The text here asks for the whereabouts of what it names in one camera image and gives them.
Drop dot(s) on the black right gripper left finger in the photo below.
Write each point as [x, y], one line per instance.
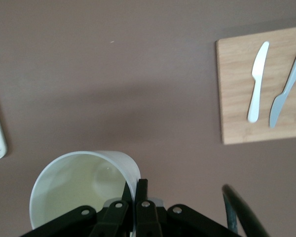
[113, 217]

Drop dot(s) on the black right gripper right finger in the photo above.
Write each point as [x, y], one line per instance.
[145, 214]

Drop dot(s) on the white plastic cup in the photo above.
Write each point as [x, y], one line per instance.
[71, 177]

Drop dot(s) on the bamboo cutting board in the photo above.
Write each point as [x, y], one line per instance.
[234, 98]

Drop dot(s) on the grey plastic knife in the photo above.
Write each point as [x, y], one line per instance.
[277, 106]

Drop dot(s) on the white plastic knife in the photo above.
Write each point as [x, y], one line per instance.
[257, 74]

